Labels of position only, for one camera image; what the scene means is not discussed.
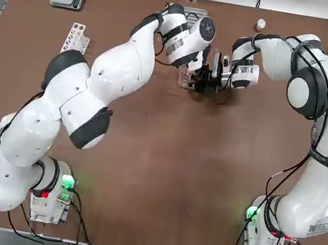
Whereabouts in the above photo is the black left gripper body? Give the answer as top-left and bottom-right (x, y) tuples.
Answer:
(197, 41), (214, 73)

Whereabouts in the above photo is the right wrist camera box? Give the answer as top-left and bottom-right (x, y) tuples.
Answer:
(209, 51), (233, 81)

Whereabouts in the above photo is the ribbed metal tray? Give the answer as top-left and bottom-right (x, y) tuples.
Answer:
(182, 4), (209, 21)

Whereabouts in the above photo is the clear glass beaker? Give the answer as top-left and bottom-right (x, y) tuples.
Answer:
(175, 67), (200, 92)

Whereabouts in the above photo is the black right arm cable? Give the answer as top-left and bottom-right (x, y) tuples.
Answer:
(198, 26), (328, 219)

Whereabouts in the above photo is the white test tube rack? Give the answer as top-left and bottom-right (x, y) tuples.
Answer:
(59, 19), (94, 59)

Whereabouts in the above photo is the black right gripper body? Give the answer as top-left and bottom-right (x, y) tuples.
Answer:
(206, 72), (233, 94)

